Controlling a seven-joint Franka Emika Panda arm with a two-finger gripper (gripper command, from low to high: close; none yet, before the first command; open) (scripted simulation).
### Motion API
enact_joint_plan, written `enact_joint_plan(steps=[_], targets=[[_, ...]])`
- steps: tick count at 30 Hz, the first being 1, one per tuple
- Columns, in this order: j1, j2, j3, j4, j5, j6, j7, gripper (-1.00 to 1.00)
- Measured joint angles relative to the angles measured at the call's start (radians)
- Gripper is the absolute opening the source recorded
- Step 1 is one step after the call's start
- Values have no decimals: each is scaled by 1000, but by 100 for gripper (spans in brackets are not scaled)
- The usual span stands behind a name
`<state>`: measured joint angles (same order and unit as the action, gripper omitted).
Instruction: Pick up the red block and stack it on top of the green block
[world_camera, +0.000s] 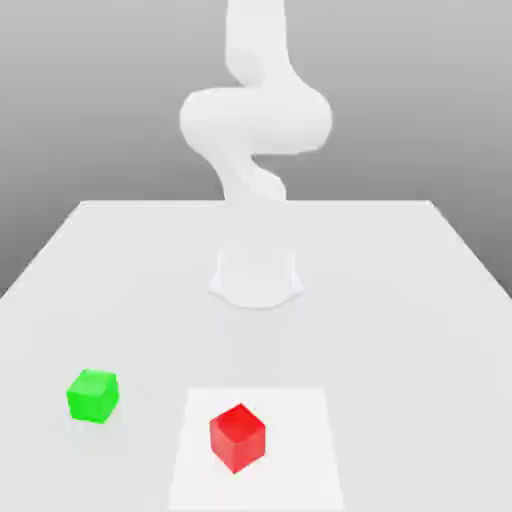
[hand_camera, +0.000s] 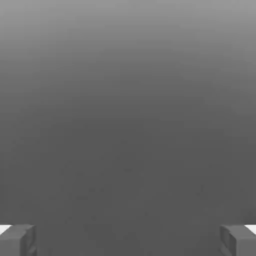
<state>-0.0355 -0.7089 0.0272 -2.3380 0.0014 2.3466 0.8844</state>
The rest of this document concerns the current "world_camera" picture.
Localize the small red cube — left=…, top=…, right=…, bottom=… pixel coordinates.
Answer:
left=208, top=402, right=267, bottom=475

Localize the small green cube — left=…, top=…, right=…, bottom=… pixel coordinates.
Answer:
left=65, top=368, right=120, bottom=425

